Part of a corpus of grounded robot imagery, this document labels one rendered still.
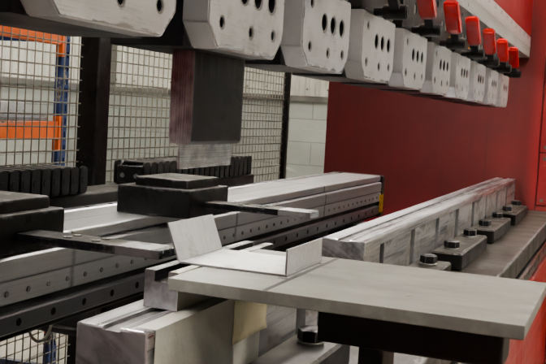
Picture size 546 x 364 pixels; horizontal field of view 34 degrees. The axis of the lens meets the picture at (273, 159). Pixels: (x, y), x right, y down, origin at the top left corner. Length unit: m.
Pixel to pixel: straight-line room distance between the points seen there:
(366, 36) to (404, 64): 0.19
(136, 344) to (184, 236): 0.15
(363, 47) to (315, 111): 7.36
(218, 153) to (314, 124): 7.62
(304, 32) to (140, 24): 0.30
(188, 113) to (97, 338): 0.19
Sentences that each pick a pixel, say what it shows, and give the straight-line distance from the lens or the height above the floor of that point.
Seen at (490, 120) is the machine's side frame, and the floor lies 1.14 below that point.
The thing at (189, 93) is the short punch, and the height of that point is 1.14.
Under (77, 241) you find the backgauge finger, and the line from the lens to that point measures 0.82.
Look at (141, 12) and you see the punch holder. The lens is 0.57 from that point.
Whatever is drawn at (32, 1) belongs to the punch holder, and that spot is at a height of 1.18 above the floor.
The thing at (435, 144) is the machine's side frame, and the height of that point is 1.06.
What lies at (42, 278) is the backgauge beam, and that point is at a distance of 1.00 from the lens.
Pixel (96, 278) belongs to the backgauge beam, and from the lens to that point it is 1.08.
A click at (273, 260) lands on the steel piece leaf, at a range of 0.78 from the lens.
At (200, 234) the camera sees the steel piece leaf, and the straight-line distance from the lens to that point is 0.80.
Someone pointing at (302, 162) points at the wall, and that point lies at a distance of 8.44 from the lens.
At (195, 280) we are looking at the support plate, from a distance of 0.68.
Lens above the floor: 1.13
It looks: 3 degrees down
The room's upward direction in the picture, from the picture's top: 3 degrees clockwise
